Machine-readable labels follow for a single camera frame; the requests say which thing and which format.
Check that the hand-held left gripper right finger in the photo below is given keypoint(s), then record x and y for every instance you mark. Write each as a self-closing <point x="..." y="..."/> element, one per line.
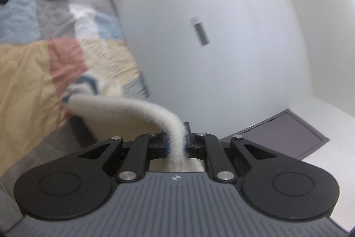
<point x="213" y="155"/>

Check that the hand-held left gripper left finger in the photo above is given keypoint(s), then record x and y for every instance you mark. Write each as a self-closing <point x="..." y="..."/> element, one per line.
<point x="138" y="155"/>

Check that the cream sweater with striped cuffs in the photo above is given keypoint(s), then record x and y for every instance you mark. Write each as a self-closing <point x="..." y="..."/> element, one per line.
<point x="133" y="112"/>

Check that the grey door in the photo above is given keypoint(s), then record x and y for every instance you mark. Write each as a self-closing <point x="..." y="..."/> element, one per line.
<point x="277" y="134"/>

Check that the patchwork quilt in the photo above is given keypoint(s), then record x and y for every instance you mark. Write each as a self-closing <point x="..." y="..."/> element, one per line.
<point x="25" y="70"/>

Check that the long grey wall switch panel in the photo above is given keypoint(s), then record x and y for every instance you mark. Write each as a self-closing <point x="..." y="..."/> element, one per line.
<point x="200" y="31"/>

